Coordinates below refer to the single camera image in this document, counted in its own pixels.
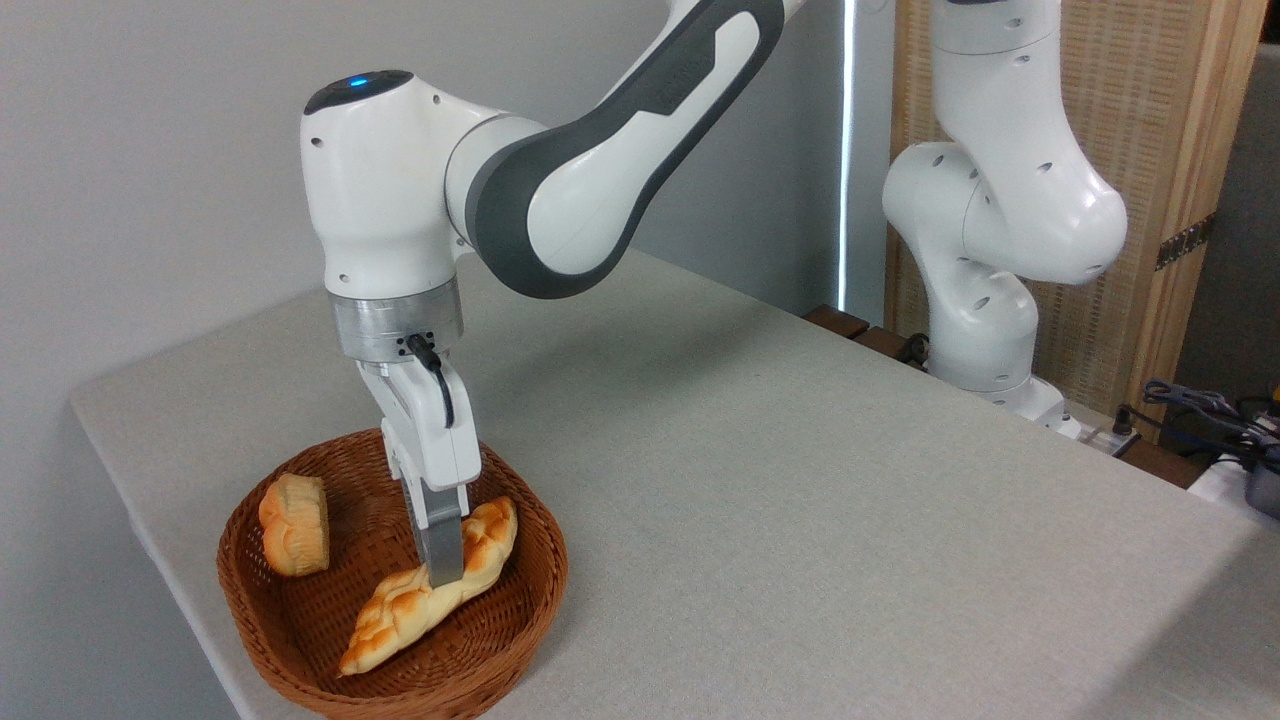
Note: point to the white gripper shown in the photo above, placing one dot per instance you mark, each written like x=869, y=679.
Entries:
x=430, y=430

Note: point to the long braided bread loaf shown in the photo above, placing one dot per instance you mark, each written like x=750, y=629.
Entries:
x=400, y=610

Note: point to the silver robot base connector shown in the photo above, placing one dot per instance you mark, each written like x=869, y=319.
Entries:
x=1095, y=430

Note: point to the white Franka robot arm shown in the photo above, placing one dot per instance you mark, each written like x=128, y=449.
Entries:
x=380, y=200

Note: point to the small round bread bun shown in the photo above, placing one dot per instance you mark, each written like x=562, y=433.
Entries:
x=295, y=530

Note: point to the brown wicker basket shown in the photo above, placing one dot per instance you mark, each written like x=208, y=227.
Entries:
x=300, y=640

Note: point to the silver metal wrist flange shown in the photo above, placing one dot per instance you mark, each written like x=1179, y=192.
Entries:
x=370, y=325

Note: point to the light grey tablecloth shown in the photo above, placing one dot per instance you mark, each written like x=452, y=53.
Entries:
x=800, y=500

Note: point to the black knob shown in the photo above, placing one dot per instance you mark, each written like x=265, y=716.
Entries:
x=912, y=350

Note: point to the white vertical light strip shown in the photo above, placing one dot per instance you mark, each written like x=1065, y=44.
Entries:
x=847, y=150

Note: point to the metal screen hinge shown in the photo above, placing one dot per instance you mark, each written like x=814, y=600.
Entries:
x=1185, y=243

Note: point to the grey device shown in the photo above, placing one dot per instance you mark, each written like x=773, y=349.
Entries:
x=1265, y=490

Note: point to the bamboo folding screen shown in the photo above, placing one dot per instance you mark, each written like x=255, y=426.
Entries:
x=1150, y=100

